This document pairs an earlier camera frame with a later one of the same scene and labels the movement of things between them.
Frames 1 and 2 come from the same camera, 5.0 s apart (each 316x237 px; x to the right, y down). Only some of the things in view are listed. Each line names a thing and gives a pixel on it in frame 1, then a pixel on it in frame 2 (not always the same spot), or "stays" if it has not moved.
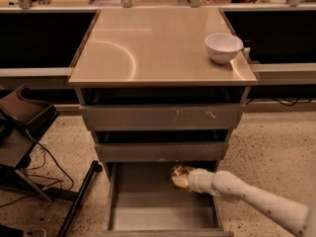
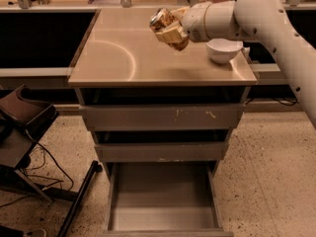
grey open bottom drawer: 143,202 stays
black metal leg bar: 95,168 stays
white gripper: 197,180 → 194,21
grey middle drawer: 162,152 stays
